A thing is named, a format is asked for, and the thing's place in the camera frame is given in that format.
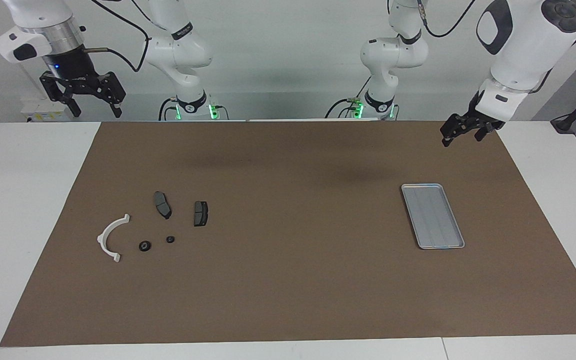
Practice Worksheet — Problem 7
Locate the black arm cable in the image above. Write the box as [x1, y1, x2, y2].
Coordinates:
[417, 0, 478, 39]
[84, 0, 151, 73]

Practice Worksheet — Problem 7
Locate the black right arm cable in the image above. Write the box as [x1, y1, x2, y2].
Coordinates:
[84, 0, 151, 73]

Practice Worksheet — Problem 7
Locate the dark rectangular brake pad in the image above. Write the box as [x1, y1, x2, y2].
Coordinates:
[193, 201, 209, 227]

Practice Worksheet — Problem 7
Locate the black base cable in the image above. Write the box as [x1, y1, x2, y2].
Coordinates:
[158, 97, 179, 121]
[325, 75, 373, 119]

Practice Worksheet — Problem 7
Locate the white curved plastic bracket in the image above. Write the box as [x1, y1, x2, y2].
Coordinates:
[97, 214, 131, 263]

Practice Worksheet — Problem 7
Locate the dark curved brake pad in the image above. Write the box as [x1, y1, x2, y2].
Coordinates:
[153, 191, 172, 220]

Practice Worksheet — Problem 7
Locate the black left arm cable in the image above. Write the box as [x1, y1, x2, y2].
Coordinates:
[417, 0, 478, 39]

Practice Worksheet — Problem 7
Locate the brown table mat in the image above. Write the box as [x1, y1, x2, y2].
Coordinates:
[0, 120, 576, 347]

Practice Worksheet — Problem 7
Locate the black right base cable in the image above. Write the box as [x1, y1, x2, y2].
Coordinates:
[158, 97, 179, 121]

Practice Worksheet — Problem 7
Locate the white wall socket box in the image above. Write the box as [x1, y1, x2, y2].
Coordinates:
[20, 98, 76, 122]

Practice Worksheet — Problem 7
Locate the silver metal tray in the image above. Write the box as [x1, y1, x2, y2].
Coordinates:
[401, 183, 466, 250]

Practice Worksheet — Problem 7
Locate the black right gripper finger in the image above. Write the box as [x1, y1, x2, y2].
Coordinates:
[39, 71, 82, 119]
[95, 71, 127, 119]

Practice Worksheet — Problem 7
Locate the black left base cable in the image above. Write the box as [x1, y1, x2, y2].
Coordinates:
[325, 75, 373, 119]

